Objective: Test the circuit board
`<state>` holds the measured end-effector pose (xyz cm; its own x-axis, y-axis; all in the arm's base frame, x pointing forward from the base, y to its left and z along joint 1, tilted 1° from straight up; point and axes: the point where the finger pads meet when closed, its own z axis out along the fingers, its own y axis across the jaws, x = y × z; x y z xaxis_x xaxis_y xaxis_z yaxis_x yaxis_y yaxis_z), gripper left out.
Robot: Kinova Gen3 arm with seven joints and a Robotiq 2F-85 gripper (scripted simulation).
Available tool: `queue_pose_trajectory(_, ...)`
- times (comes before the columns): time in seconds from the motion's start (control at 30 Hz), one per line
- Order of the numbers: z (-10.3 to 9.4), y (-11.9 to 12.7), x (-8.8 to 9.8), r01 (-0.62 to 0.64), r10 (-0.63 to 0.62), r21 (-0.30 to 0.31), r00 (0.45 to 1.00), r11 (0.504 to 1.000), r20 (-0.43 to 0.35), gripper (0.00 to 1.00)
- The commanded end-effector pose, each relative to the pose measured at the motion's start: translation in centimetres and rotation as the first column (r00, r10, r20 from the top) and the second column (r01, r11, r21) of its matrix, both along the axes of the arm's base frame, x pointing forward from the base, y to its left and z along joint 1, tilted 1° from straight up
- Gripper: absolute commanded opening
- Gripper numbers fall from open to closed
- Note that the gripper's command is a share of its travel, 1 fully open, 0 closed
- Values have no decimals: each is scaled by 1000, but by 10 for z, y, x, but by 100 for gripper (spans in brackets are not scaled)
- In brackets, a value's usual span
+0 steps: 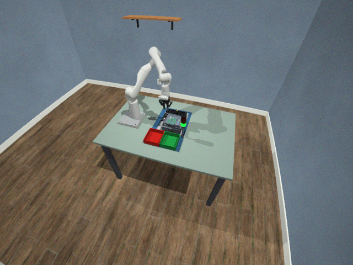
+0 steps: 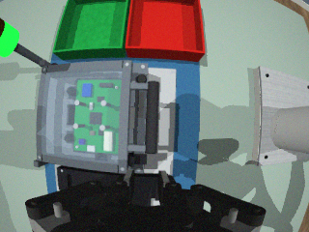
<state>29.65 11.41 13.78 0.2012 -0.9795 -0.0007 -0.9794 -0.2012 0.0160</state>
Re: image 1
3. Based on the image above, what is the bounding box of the green bin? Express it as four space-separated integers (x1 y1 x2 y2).
159 131 180 151

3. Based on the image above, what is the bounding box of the red bin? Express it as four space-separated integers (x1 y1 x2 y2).
143 128 164 147

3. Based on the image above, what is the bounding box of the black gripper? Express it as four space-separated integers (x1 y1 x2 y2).
159 96 173 110

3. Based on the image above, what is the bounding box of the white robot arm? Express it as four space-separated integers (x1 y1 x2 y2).
125 47 172 119

